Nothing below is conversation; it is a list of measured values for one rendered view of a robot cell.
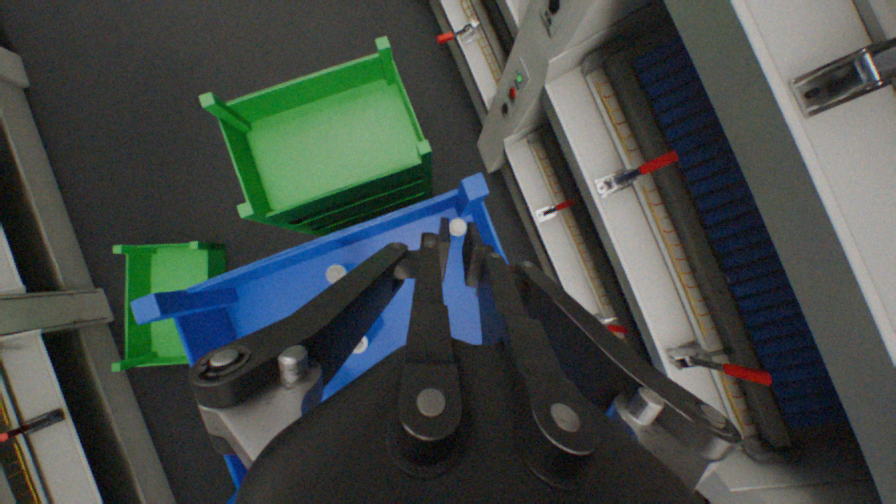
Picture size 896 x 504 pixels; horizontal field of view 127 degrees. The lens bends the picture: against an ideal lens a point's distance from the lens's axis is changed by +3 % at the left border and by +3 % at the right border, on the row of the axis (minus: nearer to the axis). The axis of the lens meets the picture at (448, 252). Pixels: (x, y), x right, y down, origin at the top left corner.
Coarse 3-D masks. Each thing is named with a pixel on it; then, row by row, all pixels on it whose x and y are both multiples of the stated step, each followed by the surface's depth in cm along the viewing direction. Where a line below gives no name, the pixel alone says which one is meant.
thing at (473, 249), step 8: (472, 224) 20; (472, 232) 17; (464, 240) 21; (472, 240) 15; (480, 240) 16; (464, 248) 19; (472, 248) 15; (480, 248) 14; (464, 256) 18; (472, 256) 14; (480, 256) 14; (464, 264) 18; (472, 264) 15; (480, 264) 15; (464, 272) 17; (472, 272) 15; (472, 280) 15
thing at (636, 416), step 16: (624, 400) 7; (640, 400) 6; (656, 400) 6; (608, 416) 7; (624, 416) 6; (640, 416) 6; (640, 432) 6; (656, 432) 6; (656, 448) 6; (672, 448) 6; (688, 448) 6; (672, 464) 5; (688, 464) 5; (704, 464) 5; (688, 480) 5
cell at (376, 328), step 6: (378, 318) 25; (378, 324) 24; (372, 330) 22; (378, 330) 23; (366, 336) 20; (372, 336) 21; (360, 342) 20; (366, 342) 20; (360, 348) 20; (366, 348) 20
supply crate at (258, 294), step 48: (480, 192) 20; (336, 240) 22; (384, 240) 27; (192, 288) 20; (240, 288) 25; (288, 288) 26; (192, 336) 21; (240, 336) 25; (384, 336) 26; (480, 336) 27; (336, 384) 25; (240, 480) 20
